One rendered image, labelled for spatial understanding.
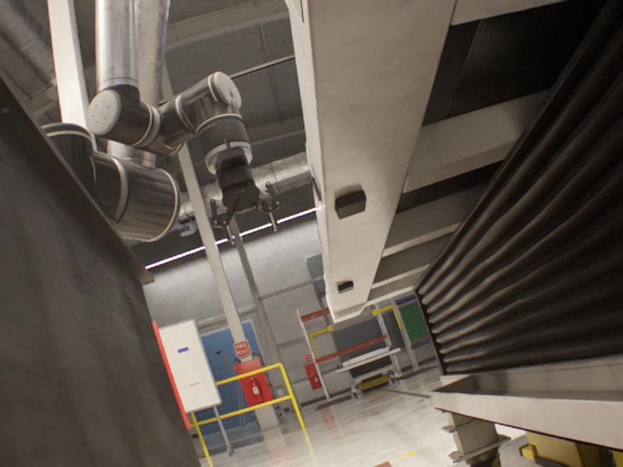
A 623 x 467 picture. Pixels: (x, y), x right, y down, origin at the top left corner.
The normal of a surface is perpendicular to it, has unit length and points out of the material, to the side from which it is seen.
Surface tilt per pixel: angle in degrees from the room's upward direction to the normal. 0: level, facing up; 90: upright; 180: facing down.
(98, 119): 90
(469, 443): 90
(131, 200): 125
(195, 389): 90
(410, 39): 180
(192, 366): 90
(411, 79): 180
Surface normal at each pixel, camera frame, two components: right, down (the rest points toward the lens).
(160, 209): 0.86, 0.28
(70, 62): -0.05, -0.24
